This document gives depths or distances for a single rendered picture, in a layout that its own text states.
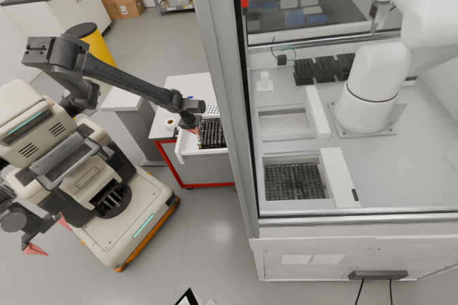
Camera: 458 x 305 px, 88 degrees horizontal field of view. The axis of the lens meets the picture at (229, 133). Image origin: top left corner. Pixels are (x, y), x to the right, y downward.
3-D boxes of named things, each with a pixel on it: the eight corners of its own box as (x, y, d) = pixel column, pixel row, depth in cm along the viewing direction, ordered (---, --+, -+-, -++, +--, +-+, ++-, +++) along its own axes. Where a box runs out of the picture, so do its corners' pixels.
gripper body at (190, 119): (183, 117, 112) (177, 105, 106) (203, 117, 108) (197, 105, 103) (178, 127, 108) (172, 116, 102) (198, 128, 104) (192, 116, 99)
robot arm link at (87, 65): (56, 36, 64) (46, 73, 62) (65, 30, 61) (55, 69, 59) (174, 91, 99) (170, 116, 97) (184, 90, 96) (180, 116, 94)
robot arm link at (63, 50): (16, 22, 59) (5, 59, 58) (75, 35, 62) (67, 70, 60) (83, 85, 103) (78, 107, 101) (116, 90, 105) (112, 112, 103)
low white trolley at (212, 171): (182, 194, 202) (148, 138, 144) (191, 137, 242) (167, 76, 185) (251, 191, 195) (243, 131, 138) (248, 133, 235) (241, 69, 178)
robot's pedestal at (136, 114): (141, 166, 227) (97, 108, 170) (150, 141, 246) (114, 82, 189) (171, 166, 222) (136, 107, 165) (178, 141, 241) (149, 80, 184)
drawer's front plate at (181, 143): (180, 165, 121) (174, 152, 113) (188, 122, 140) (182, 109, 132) (184, 164, 121) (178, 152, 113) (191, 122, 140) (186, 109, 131)
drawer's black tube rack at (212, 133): (200, 152, 122) (197, 144, 118) (203, 126, 134) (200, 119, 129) (242, 149, 120) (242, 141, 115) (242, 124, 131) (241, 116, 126)
